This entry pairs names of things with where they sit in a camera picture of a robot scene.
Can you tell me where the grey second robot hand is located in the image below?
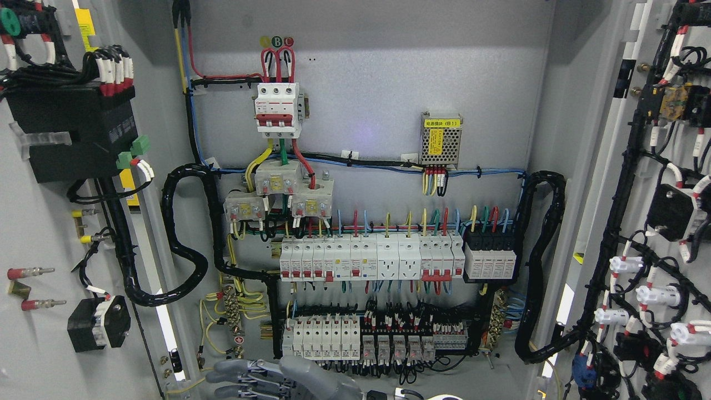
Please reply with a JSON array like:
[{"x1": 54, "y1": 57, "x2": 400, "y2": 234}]
[{"x1": 206, "y1": 356, "x2": 365, "y2": 399}]

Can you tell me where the grey cabinet door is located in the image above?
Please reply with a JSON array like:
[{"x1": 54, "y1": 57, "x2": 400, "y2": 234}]
[
  {"x1": 531, "y1": 1, "x2": 709, "y2": 399},
  {"x1": 2, "y1": 1, "x2": 194, "y2": 399}
]

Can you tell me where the lower relay terminal row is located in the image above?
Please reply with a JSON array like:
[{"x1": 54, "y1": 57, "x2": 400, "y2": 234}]
[{"x1": 281, "y1": 311, "x2": 469, "y2": 367}]

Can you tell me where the white breaker and socket row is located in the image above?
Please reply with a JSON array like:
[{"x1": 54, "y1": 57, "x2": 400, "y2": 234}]
[{"x1": 279, "y1": 232, "x2": 465, "y2": 283}]

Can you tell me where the grey current transformer block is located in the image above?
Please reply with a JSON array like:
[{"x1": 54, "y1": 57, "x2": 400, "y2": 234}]
[{"x1": 224, "y1": 159, "x2": 334, "y2": 227}]

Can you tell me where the brass ground terminal bar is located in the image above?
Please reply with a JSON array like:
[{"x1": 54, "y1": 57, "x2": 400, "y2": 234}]
[{"x1": 485, "y1": 288, "x2": 508, "y2": 351}]

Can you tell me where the black surge protector block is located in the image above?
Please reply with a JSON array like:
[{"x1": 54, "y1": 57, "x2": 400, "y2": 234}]
[{"x1": 464, "y1": 228, "x2": 517, "y2": 281}]

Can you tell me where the red white main breaker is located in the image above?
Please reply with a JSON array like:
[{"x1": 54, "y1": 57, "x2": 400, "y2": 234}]
[{"x1": 254, "y1": 83, "x2": 301, "y2": 139}]

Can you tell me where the metal mesh power supply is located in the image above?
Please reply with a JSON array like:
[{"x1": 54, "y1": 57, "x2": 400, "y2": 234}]
[{"x1": 419, "y1": 111, "x2": 464, "y2": 166}]

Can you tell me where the black left cable conduit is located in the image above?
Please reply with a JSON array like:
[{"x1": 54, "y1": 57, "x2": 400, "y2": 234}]
[{"x1": 119, "y1": 163, "x2": 278, "y2": 307}]

